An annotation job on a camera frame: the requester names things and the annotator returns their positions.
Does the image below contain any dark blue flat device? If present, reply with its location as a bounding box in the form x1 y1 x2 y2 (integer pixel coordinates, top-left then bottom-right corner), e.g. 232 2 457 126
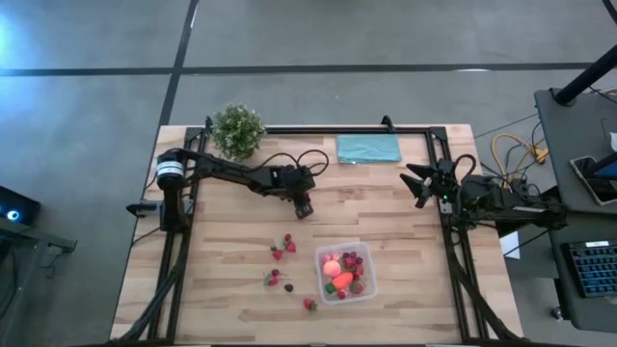
592 151 617 180

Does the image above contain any black smartphone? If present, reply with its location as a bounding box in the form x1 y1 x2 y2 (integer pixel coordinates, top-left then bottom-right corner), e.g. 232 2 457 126
570 155 617 206

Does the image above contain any grey metal cart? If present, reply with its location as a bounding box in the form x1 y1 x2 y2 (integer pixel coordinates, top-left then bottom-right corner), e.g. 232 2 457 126
0 216 78 347

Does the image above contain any potted green plant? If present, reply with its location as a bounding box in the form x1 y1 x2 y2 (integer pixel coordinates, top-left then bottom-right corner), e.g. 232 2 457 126
210 103 268 164

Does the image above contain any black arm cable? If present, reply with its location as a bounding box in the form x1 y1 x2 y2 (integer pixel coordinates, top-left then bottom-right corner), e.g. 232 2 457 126
454 152 479 177
250 148 331 178

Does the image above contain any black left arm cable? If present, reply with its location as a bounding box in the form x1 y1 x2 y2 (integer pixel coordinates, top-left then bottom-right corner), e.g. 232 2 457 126
250 148 331 178

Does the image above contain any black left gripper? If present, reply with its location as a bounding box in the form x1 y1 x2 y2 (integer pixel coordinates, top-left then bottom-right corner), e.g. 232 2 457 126
282 165 317 221

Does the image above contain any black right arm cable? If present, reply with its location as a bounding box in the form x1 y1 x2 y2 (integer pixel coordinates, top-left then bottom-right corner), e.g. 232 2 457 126
454 152 479 177

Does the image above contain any grey side desk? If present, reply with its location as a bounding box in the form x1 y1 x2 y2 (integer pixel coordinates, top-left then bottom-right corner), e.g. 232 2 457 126
533 88 617 334

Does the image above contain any white paper sheet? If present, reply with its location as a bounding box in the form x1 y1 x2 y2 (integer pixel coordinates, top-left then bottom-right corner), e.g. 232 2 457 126
499 230 522 261

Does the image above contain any clear plastic tupperware container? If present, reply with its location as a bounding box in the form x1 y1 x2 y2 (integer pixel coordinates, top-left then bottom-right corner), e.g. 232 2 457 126
314 241 379 307

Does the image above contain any folded light blue cloth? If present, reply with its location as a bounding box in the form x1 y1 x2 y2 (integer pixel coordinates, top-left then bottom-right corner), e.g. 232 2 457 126
335 133 403 166

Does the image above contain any black pole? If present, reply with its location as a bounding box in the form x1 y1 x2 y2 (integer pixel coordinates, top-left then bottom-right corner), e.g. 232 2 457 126
552 42 617 106

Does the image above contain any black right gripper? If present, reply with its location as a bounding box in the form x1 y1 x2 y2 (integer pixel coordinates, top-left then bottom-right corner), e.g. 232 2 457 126
399 157 459 209

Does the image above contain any backlit black keyboard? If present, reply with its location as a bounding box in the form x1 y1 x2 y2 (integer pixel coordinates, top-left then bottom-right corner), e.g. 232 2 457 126
561 239 617 299

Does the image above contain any orange toy carrot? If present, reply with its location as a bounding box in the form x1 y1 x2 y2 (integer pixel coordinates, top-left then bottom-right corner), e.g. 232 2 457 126
325 271 355 295

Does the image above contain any yellow cable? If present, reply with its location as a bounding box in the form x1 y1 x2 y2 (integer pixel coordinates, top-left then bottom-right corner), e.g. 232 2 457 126
490 132 550 182

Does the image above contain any black box with blue light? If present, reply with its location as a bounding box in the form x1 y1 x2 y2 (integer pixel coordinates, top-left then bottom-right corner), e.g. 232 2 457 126
0 185 42 227

